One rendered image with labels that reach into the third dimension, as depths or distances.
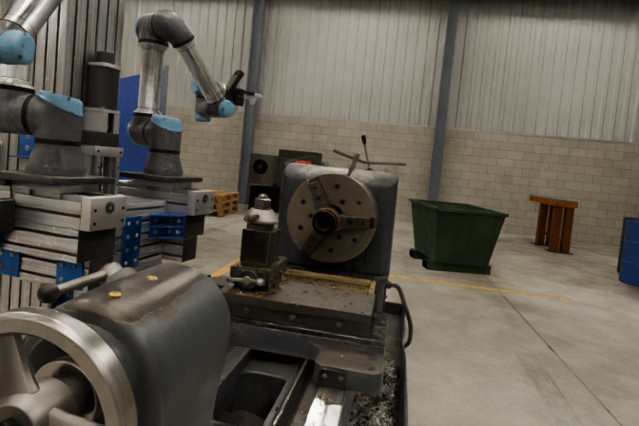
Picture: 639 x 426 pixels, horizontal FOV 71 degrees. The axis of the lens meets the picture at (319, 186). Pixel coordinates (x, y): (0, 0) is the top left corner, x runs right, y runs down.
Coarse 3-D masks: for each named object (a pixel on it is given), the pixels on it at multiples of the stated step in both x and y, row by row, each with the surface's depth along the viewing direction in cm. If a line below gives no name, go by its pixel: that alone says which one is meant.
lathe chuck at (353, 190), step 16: (320, 176) 155; (336, 176) 154; (304, 192) 157; (336, 192) 155; (352, 192) 154; (368, 192) 154; (288, 208) 158; (304, 208) 157; (352, 208) 154; (368, 208) 153; (288, 224) 158; (304, 224) 157; (304, 240) 157; (336, 240) 155; (352, 240) 154; (368, 240) 153; (320, 256) 156; (336, 256) 155; (352, 256) 154
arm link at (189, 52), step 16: (160, 16) 171; (176, 16) 173; (160, 32) 173; (176, 32) 172; (176, 48) 176; (192, 48) 178; (192, 64) 180; (208, 80) 185; (208, 96) 189; (208, 112) 197; (224, 112) 191
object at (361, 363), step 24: (240, 336) 94; (264, 336) 94; (288, 336) 93; (312, 336) 92; (336, 336) 91; (360, 336) 91; (384, 336) 92; (336, 360) 84; (360, 360) 85; (336, 384) 80; (360, 384) 80
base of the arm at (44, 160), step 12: (36, 144) 124; (48, 144) 123; (60, 144) 124; (72, 144) 127; (36, 156) 123; (48, 156) 123; (60, 156) 124; (72, 156) 127; (36, 168) 122; (48, 168) 122; (60, 168) 123; (72, 168) 126; (84, 168) 130
